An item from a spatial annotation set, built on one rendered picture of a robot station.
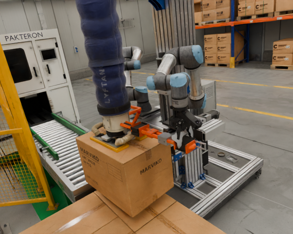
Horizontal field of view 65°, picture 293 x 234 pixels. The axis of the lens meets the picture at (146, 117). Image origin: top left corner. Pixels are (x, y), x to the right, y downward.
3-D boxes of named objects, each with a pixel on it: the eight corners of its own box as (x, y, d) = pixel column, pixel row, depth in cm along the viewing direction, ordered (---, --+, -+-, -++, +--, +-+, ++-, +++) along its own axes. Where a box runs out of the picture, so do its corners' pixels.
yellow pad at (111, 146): (89, 139, 169) (88, 133, 168) (101, 134, 175) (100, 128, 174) (116, 153, 145) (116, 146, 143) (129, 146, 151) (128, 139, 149)
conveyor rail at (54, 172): (20, 137, 375) (16, 126, 368) (23, 136, 378) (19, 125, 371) (76, 209, 200) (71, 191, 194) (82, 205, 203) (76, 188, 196)
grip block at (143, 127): (130, 134, 145) (129, 126, 143) (142, 129, 151) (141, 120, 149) (139, 138, 139) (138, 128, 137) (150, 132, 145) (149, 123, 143)
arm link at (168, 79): (169, 72, 124) (164, 77, 114) (190, 70, 120) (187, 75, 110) (170, 86, 126) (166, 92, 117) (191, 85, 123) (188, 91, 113)
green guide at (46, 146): (19, 128, 371) (17, 123, 368) (26, 126, 377) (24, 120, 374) (49, 163, 250) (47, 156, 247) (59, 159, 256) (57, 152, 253)
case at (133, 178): (85, 181, 189) (75, 137, 175) (124, 160, 213) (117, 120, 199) (132, 218, 146) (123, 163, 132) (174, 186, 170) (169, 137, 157)
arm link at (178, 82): (187, 72, 110) (185, 76, 102) (189, 94, 114) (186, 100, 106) (171, 73, 112) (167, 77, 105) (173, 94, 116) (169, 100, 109)
